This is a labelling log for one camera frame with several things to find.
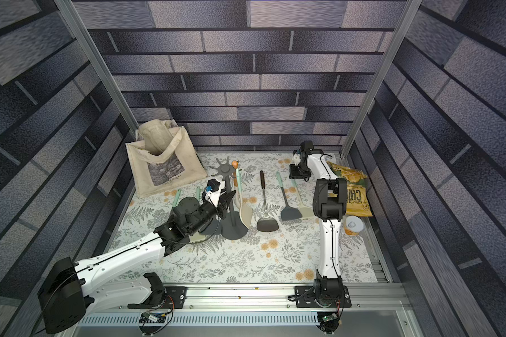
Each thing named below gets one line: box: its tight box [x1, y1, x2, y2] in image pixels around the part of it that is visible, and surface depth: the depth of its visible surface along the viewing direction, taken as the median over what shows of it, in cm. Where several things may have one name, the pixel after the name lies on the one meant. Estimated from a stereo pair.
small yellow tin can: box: [343, 214, 365, 237], surface depth 87 cm
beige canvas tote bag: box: [125, 118, 209, 199], surface depth 99 cm
